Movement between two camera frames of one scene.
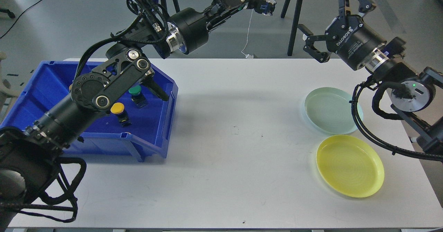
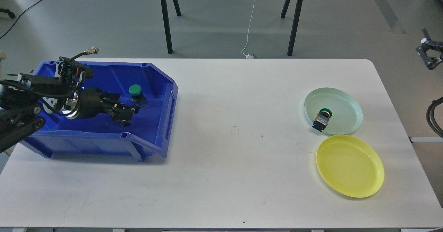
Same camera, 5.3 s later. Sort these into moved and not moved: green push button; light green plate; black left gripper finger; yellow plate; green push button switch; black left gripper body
Moved: green push button switch; black left gripper finger; black left gripper body
Not moved: light green plate; green push button; yellow plate
